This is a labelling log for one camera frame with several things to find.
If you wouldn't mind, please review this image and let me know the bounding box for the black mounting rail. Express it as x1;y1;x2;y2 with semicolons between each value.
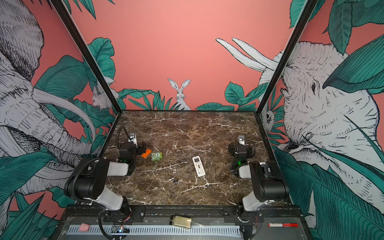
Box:
101;205;302;224

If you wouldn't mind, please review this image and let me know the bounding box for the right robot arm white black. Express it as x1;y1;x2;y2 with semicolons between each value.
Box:
228;143;289;212

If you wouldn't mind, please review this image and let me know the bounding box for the orange toy brick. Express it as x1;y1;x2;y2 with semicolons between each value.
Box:
141;149;152;159

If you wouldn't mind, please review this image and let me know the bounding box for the small circuit board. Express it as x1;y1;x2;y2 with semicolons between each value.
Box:
111;225;131;235

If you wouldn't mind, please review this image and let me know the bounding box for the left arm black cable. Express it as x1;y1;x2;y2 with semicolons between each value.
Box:
116;125;133;151

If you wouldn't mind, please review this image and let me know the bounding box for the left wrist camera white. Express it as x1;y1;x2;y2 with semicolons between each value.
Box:
128;133;138;148

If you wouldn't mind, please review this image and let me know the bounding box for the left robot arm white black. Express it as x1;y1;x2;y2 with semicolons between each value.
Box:
64;142;147;222

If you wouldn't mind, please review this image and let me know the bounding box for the red white marker pen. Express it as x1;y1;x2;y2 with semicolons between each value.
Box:
268;223;299;228

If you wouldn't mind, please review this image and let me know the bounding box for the white slotted cable duct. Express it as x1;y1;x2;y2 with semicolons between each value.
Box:
65;224;242;237

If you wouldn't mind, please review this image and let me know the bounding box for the brass metal box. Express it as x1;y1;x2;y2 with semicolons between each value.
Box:
171;216;192;229

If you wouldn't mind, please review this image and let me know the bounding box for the white remote control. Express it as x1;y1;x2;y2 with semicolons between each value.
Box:
192;156;206;177

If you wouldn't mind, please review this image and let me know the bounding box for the pink eraser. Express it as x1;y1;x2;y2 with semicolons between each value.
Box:
79;223;91;232

